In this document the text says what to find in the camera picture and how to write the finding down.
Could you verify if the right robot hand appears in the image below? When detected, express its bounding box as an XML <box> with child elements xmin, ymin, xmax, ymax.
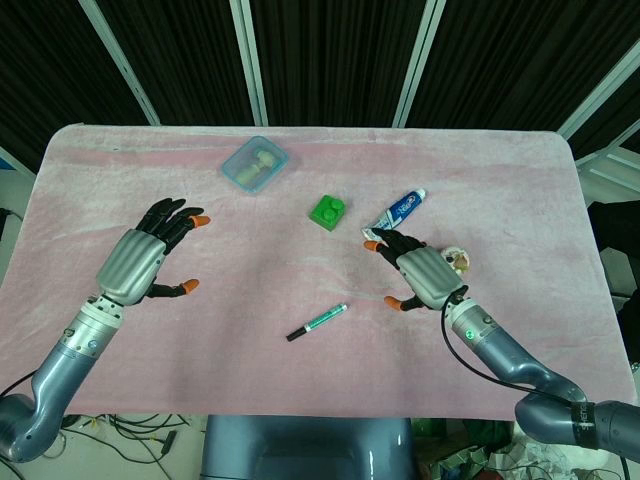
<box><xmin>363</xmin><ymin>228</ymin><xmax>470</xmax><ymax>314</ymax></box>

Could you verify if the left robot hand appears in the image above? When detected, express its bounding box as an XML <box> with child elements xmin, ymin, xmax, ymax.
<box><xmin>94</xmin><ymin>197</ymin><xmax>212</xmax><ymax>306</ymax></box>

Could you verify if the green white marker pen body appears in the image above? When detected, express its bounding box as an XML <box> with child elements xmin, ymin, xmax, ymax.
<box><xmin>302</xmin><ymin>302</ymin><xmax>349</xmax><ymax>335</ymax></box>

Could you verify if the small white round dish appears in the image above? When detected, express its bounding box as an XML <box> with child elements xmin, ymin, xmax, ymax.
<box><xmin>442</xmin><ymin>244</ymin><xmax>473</xmax><ymax>275</ymax></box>

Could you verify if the blue white toothpaste tube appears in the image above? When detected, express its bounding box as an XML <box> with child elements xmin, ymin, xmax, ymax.
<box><xmin>360</xmin><ymin>187</ymin><xmax>428</xmax><ymax>241</ymax></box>

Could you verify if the green toy building block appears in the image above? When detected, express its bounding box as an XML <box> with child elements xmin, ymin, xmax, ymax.
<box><xmin>307</xmin><ymin>193</ymin><xmax>350</xmax><ymax>232</ymax></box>

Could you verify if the blue clear food container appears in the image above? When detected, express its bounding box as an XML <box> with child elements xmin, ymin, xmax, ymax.
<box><xmin>221</xmin><ymin>135</ymin><xmax>292</xmax><ymax>195</ymax></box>

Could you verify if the pink fleece table cloth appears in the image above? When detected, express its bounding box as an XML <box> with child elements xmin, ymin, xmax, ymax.
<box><xmin>0</xmin><ymin>123</ymin><xmax>632</xmax><ymax>417</ymax></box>

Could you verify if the beige toy food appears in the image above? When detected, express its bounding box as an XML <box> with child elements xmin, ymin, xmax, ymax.
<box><xmin>234</xmin><ymin>144</ymin><xmax>280</xmax><ymax>186</ymax></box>

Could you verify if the grey blue robot torso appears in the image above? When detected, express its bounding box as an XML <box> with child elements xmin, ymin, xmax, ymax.
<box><xmin>202</xmin><ymin>414</ymin><xmax>416</xmax><ymax>480</ymax></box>

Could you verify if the black pleated curtain panel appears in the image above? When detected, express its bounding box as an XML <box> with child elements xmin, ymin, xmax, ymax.
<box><xmin>249</xmin><ymin>0</ymin><xmax>432</xmax><ymax>127</ymax></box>
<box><xmin>0</xmin><ymin>0</ymin><xmax>151</xmax><ymax>171</ymax></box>
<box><xmin>94</xmin><ymin>0</ymin><xmax>257</xmax><ymax>126</ymax></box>
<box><xmin>407</xmin><ymin>0</ymin><xmax>640</xmax><ymax>132</ymax></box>

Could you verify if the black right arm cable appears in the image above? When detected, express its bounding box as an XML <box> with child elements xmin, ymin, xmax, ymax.
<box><xmin>439</xmin><ymin>285</ymin><xmax>576</xmax><ymax>404</ymax></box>

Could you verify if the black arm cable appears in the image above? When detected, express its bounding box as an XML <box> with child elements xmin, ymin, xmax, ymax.
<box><xmin>0</xmin><ymin>372</ymin><xmax>39</xmax><ymax>396</ymax></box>
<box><xmin>439</xmin><ymin>285</ymin><xmax>576</xmax><ymax>404</ymax></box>

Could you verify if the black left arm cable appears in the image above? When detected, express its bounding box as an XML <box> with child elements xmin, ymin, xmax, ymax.
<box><xmin>0</xmin><ymin>372</ymin><xmax>39</xmax><ymax>396</ymax></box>

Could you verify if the black floor cable tangle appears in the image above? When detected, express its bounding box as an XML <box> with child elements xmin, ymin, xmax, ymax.
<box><xmin>59</xmin><ymin>412</ymin><xmax>201</xmax><ymax>469</ymax></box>

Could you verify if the white frame post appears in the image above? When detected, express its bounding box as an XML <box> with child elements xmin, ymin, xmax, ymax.
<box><xmin>78</xmin><ymin>0</ymin><xmax>162</xmax><ymax>126</ymax></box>
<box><xmin>229</xmin><ymin>0</ymin><xmax>270</xmax><ymax>126</ymax></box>
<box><xmin>391</xmin><ymin>0</ymin><xmax>447</xmax><ymax>129</ymax></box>
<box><xmin>558</xmin><ymin>49</ymin><xmax>640</xmax><ymax>144</ymax></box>

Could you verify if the white frame rail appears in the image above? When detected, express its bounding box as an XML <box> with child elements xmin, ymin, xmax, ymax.
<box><xmin>574</xmin><ymin>146</ymin><xmax>640</xmax><ymax>202</ymax></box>

